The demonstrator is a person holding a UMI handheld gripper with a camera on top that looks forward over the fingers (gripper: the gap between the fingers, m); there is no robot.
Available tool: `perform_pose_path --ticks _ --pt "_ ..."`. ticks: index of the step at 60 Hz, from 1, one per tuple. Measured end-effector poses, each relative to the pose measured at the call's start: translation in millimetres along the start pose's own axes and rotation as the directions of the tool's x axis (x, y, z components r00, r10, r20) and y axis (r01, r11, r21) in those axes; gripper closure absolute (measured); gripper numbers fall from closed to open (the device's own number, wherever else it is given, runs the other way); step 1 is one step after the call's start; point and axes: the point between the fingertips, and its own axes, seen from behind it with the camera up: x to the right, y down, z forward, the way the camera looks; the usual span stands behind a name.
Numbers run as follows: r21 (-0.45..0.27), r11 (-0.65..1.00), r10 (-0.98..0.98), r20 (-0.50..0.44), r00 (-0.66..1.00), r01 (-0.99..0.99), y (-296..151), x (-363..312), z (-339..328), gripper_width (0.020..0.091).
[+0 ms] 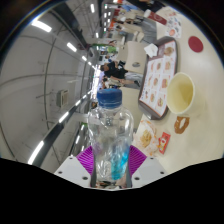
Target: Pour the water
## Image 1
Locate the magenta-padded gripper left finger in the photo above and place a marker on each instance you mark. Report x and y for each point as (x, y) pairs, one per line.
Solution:
(71, 168)

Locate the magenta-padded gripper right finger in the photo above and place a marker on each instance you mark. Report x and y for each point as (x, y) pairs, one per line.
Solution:
(150, 170)

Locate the clear blue-capped water bottle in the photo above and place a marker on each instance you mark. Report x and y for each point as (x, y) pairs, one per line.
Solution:
(110, 133)

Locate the ceiling air conditioner unit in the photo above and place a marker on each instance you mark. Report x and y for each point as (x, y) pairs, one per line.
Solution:
(63, 98)

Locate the dark tray with printed liner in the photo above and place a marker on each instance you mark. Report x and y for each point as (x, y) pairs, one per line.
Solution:
(158, 80)

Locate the person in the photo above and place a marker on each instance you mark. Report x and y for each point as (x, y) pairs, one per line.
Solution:
(115, 71)

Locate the crumpled white napkin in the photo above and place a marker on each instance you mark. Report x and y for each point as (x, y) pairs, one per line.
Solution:
(151, 50)

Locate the flat round red coaster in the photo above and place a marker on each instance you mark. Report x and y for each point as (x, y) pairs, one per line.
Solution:
(195, 44)

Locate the group of ceiling lights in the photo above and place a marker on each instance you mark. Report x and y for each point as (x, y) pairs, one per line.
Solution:
(41, 25)

